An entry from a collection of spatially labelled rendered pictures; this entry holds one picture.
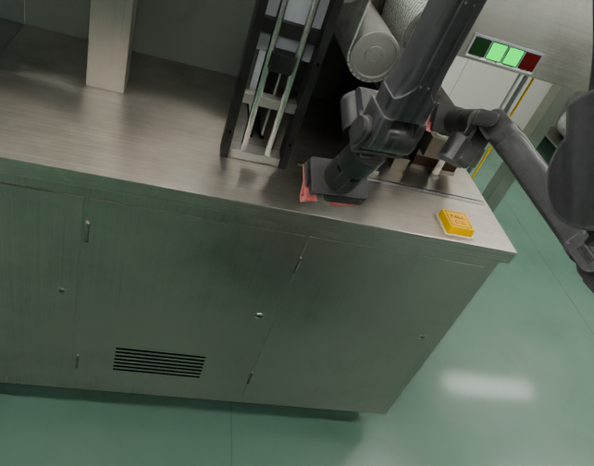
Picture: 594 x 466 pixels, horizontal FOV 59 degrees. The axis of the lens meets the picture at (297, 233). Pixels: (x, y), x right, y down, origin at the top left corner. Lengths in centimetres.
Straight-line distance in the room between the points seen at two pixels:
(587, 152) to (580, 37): 151
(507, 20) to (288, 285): 102
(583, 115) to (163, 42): 135
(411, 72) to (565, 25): 123
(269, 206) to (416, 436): 120
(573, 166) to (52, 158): 95
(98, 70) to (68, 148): 29
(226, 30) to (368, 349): 101
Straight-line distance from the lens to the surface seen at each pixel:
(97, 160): 116
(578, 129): 43
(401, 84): 70
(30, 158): 115
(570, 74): 197
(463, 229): 133
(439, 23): 67
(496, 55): 181
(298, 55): 116
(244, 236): 122
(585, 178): 42
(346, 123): 81
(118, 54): 138
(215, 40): 163
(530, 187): 103
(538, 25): 184
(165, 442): 177
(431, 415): 217
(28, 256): 134
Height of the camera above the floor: 156
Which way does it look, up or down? 37 degrees down
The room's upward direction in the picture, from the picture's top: 22 degrees clockwise
